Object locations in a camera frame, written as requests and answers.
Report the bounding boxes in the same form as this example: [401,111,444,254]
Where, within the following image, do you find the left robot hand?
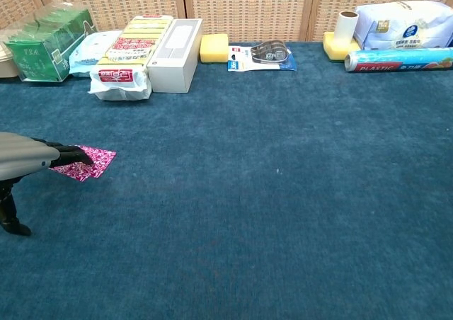
[0,132,94,237]

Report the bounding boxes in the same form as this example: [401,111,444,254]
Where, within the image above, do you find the beige lidded food container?
[0,40,21,79]

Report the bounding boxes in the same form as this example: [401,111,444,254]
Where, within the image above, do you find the clear box green tea bags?
[2,0,98,84]

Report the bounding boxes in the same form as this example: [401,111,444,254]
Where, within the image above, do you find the light blue wet wipes pack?
[68,29,123,77]

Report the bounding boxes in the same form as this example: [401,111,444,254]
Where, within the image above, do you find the yellow scouring sponge multipack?
[87,14,175,102]

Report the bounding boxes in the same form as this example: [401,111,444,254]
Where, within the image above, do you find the white power strip box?
[146,17,205,94]

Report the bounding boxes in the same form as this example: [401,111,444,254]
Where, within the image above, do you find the yellow sponge block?
[198,33,230,65]
[321,31,362,63]

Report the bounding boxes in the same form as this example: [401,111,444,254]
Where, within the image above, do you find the blue carpet table mat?
[0,40,453,320]

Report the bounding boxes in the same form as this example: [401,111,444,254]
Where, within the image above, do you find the correction tape blister pack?
[226,39,298,73]

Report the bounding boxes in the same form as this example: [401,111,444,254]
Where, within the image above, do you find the white roll cardboard core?
[333,10,360,45]

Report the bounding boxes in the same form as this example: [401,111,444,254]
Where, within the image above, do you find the blue plastic wrap roll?
[343,47,453,74]

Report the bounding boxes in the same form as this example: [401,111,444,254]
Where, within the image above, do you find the white blue tissue pack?
[353,0,453,51]

